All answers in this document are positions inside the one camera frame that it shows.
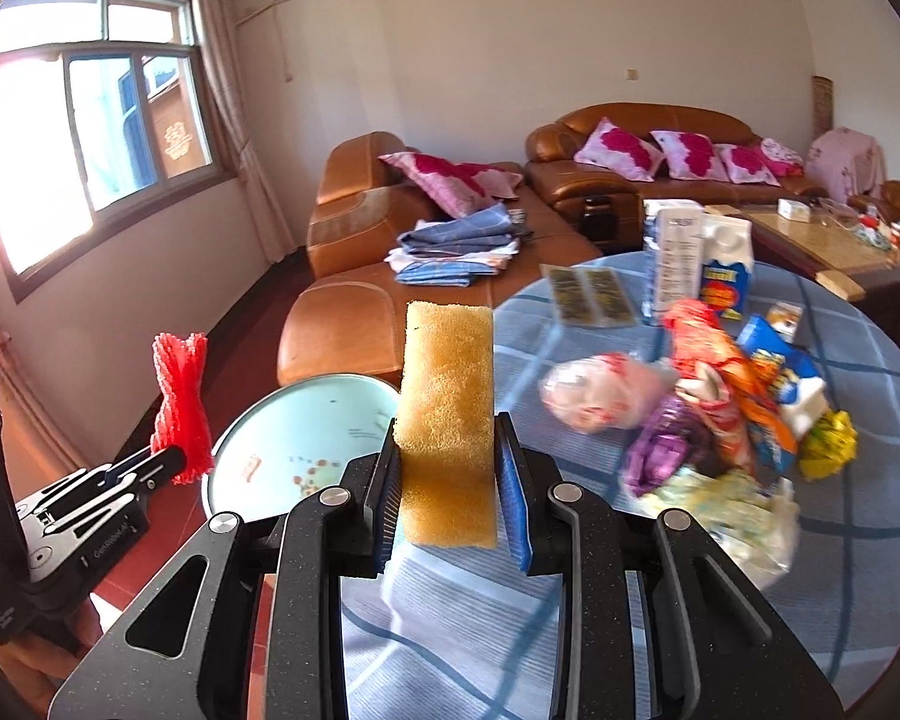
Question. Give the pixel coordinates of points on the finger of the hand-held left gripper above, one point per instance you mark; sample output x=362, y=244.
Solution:
x=120, y=471
x=163, y=465

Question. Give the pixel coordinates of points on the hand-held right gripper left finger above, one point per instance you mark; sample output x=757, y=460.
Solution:
x=386, y=499

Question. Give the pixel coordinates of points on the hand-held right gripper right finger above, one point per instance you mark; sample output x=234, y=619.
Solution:
x=514, y=510

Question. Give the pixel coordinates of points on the red mesh net bag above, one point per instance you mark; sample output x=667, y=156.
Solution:
x=184, y=405

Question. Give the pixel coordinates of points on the yellow sponge block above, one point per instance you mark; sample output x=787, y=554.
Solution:
x=442, y=405

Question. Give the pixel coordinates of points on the light green enamel basin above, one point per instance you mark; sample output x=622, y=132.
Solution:
x=300, y=427

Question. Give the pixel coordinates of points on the purple foil wrapper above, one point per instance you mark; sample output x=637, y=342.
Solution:
x=660, y=442

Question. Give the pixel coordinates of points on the red orange plastic bag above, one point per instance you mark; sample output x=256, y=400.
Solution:
x=705, y=345

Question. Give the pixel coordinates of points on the pink translucent plastic bag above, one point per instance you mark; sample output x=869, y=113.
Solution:
x=607, y=390

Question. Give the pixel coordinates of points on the blue plaid tablecloth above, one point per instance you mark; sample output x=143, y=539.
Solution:
x=570, y=345

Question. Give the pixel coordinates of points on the brown leather chaise sofa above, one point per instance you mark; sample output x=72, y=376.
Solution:
x=345, y=315

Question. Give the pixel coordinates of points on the white printed plastic bag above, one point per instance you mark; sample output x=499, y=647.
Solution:
x=720, y=517

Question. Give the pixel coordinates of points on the flat yellow-black packet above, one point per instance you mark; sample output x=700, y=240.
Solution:
x=589, y=296

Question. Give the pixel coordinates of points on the folded light blue cloth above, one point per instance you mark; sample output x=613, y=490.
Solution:
x=442, y=271

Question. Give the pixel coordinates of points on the folded blue plaid sheet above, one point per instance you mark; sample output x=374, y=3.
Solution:
x=457, y=232

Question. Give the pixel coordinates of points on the tall white blue carton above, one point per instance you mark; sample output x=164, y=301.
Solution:
x=675, y=262

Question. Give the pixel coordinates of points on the crushed blue white carton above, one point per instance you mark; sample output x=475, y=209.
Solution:
x=784, y=379

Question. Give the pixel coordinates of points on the white blue gable carton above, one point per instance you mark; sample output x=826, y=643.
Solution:
x=727, y=277

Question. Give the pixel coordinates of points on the crumpled yellow wrapper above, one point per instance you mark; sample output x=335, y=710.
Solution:
x=829, y=442

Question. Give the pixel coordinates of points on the pink floral pillow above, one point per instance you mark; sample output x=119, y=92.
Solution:
x=450, y=180
x=784, y=159
x=746, y=165
x=690, y=154
x=619, y=150

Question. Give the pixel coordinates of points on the small orange white box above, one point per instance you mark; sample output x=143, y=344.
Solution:
x=784, y=319

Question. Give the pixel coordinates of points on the brown leather three-seat sofa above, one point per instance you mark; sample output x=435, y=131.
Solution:
x=570, y=180

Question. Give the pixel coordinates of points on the beige curtain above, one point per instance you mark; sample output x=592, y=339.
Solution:
x=232, y=90

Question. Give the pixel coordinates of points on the wooden coffee table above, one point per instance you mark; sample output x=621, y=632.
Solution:
x=810, y=244

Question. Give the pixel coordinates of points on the white tissue box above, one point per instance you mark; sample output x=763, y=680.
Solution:
x=793, y=208

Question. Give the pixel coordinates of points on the pile of small packets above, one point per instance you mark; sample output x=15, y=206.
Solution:
x=877, y=231

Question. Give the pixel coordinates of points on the pink floral cloth cover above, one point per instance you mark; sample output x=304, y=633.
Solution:
x=844, y=161

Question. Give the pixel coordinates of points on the window with wooden frame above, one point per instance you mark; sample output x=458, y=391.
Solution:
x=120, y=127

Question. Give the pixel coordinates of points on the bamboo wall hanging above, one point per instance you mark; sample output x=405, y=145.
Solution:
x=823, y=101

